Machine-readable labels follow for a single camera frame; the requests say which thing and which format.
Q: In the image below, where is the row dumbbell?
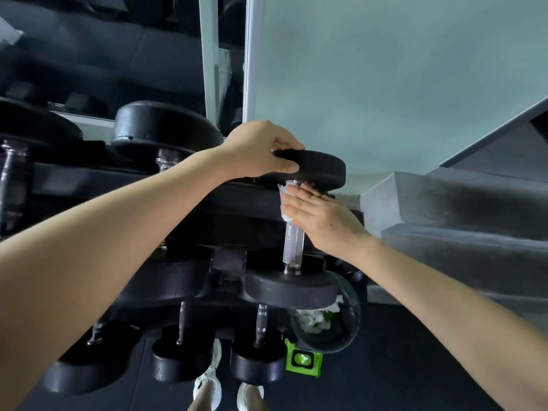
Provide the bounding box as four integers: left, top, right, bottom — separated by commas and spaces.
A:
111, 101, 224, 305

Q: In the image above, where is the person's right hand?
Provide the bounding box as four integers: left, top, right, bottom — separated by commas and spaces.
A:
280, 183, 373, 266

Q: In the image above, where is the person's left white sneaker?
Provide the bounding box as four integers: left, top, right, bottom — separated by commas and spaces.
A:
192, 337, 223, 411

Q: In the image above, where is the person's white sneaker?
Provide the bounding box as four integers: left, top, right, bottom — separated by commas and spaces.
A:
236, 382, 265, 411
192, 337, 223, 411

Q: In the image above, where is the person's right leg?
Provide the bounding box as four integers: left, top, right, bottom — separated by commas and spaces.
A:
246, 385, 268, 411

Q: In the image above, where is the person's right white sneaker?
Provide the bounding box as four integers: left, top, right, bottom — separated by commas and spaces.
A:
236, 382, 265, 411

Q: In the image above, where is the medium black dumbbell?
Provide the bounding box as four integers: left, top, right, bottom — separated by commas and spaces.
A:
42, 320, 142, 395

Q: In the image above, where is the small end dumbbell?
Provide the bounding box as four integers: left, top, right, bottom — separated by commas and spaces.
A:
244, 149, 346, 311

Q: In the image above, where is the person's left forearm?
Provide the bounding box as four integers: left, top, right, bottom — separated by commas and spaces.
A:
0, 143, 232, 411

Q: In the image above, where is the black dumbbell rack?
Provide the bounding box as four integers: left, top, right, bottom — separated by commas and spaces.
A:
0, 140, 365, 339

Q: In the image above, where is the green wet wipes pack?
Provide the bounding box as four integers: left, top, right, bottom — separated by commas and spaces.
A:
284, 337, 324, 378

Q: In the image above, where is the white wet wipe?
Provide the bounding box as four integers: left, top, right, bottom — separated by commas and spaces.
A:
277, 182, 309, 222

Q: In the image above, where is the person's left hand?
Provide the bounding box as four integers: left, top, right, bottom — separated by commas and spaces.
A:
220, 120, 305, 180

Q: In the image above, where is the person's right forearm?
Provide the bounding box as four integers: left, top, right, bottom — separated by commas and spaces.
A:
349, 233, 548, 411

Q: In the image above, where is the large black dumbbell stepped handle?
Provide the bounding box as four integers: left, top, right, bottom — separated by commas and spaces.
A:
0, 96, 84, 238

